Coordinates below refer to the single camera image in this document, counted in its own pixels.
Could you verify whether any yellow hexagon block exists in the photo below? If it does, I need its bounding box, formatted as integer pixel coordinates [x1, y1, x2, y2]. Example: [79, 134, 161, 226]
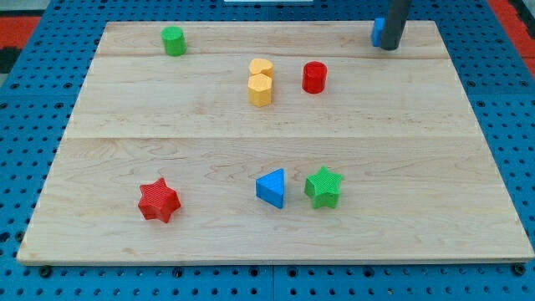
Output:
[247, 74, 273, 107]

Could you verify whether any yellow heart block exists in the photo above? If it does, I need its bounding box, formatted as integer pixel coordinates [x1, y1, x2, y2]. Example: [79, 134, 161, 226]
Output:
[248, 58, 274, 78]

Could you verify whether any wooden board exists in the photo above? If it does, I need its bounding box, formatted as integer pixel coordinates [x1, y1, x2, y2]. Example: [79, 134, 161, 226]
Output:
[17, 21, 534, 266]

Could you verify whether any blue triangle block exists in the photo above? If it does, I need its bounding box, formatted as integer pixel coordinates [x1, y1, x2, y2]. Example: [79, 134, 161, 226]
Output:
[255, 168, 285, 209]

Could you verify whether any green star block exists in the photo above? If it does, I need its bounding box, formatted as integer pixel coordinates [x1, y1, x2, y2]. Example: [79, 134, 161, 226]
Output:
[304, 166, 343, 209]

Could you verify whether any red cylinder block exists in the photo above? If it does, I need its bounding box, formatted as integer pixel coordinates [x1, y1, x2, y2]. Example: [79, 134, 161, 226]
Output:
[302, 61, 328, 94]

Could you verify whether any red star block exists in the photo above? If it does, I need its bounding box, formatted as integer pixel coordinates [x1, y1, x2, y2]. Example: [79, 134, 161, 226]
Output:
[138, 177, 181, 223]

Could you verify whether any green cylinder block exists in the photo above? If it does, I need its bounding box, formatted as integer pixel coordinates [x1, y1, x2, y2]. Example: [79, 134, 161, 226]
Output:
[160, 26, 187, 57]

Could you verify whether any blue cube block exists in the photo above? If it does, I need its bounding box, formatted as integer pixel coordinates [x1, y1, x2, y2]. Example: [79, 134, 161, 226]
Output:
[370, 18, 385, 48]

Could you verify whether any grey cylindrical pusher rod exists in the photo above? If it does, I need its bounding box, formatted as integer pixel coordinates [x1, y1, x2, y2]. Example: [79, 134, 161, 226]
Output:
[379, 0, 412, 51]

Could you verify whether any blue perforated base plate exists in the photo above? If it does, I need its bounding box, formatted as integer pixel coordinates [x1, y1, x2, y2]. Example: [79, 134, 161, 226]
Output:
[1, 1, 534, 300]

